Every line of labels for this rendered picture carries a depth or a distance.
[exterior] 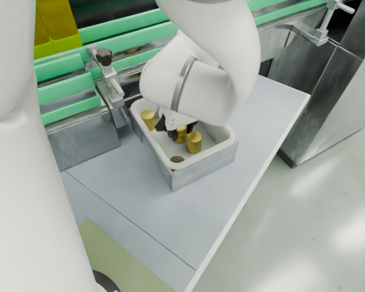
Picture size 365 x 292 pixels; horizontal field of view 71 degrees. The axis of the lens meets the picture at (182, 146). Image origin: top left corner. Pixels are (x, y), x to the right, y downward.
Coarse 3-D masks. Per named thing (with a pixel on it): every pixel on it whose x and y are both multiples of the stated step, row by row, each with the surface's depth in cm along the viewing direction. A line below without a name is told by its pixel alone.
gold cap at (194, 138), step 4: (192, 132) 60; (196, 132) 60; (188, 136) 59; (192, 136) 59; (196, 136) 59; (200, 136) 59; (188, 140) 59; (192, 140) 59; (196, 140) 59; (200, 140) 59; (188, 144) 60; (192, 144) 59; (196, 144) 59; (200, 144) 60; (188, 148) 61; (192, 148) 60; (196, 148) 60; (200, 148) 62; (192, 152) 61; (196, 152) 62
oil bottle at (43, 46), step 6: (36, 12) 47; (36, 18) 48; (36, 24) 49; (42, 24) 49; (36, 30) 49; (42, 30) 50; (36, 36) 50; (42, 36) 51; (48, 36) 51; (36, 42) 51; (42, 42) 51; (48, 42) 52; (36, 48) 52; (42, 48) 52; (48, 48) 53; (36, 54) 52; (42, 54) 53; (48, 54) 53
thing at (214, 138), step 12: (132, 108) 61; (144, 108) 64; (156, 108) 67; (156, 120) 69; (144, 132) 57; (156, 132) 66; (204, 132) 66; (216, 132) 62; (228, 132) 57; (156, 144) 54; (168, 144) 64; (180, 144) 64; (204, 144) 64; (216, 144) 63; (228, 144) 55; (168, 156) 61; (192, 156) 53; (204, 156) 53; (180, 168) 51
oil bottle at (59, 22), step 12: (36, 0) 46; (48, 0) 47; (60, 0) 48; (48, 12) 48; (60, 12) 49; (48, 24) 49; (60, 24) 50; (72, 24) 52; (60, 36) 52; (72, 36) 53; (60, 48) 54; (72, 48) 55
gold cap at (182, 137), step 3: (183, 126) 61; (186, 126) 61; (177, 129) 61; (180, 129) 61; (183, 129) 61; (186, 129) 61; (177, 132) 61; (180, 132) 60; (183, 132) 61; (186, 132) 62; (177, 135) 62; (180, 135) 61; (183, 135) 62; (186, 135) 62; (177, 138) 62; (180, 138) 62; (183, 138) 63; (186, 138) 64; (177, 141) 63; (180, 141) 63; (183, 141) 63
